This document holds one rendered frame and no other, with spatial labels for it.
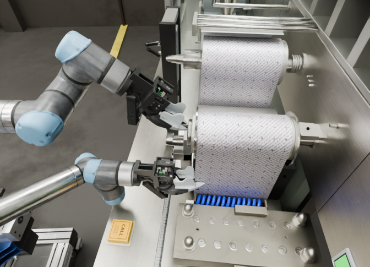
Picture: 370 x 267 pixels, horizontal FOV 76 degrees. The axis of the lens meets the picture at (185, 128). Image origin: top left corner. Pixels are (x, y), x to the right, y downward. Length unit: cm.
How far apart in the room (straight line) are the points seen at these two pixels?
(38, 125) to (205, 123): 37
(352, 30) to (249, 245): 63
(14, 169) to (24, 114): 203
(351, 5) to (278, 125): 33
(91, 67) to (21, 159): 212
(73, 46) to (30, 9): 465
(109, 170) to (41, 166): 177
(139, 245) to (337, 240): 57
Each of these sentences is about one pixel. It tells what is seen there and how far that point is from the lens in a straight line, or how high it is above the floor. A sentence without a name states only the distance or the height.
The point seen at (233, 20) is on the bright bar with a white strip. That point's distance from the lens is 79.
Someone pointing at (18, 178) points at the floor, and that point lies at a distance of 250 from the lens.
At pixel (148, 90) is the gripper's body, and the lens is 59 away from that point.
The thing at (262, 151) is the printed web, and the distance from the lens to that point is 63.
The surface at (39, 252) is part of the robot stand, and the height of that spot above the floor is 21.
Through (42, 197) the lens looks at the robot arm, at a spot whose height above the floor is 107.
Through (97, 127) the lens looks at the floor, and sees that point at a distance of 261.
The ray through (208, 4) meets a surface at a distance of 150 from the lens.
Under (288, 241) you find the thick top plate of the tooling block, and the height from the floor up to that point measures 103.
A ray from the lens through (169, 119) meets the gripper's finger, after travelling 63.
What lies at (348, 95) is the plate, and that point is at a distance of 62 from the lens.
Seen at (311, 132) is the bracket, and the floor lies 129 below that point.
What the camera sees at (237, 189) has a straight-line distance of 78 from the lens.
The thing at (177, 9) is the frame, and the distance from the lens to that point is 91.
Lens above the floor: 173
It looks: 45 degrees down
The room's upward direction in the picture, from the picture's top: straight up
